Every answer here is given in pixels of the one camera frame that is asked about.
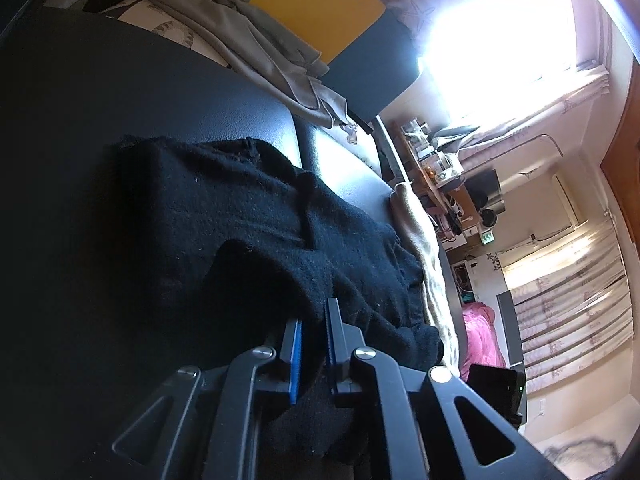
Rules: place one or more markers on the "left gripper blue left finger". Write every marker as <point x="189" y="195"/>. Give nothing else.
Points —
<point x="206" y="422"/>

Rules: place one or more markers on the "patterned window curtain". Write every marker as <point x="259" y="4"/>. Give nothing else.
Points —
<point x="572" y="302"/>

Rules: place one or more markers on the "grey yellow blue sofa chair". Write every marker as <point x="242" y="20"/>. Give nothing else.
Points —
<point x="370" y="54"/>

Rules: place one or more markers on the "grey garment on chair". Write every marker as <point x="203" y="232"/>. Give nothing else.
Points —
<point x="261" y="49"/>

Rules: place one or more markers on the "black knit sweater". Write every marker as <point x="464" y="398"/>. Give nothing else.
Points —
<point x="213" y="246"/>

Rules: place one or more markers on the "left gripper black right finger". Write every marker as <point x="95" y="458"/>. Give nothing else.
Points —
<point x="424" y="425"/>

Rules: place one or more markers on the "black television screen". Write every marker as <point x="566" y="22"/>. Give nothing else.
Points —
<point x="485" y="190"/>

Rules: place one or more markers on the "beige knit sweater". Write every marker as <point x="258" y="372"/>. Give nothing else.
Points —
<point x="416" y="231"/>

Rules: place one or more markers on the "jars and boxes on table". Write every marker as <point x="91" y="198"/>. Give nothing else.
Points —
<point x="436" y="152"/>

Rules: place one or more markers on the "wooden side table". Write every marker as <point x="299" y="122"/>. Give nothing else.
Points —
<point x="422" y="182"/>

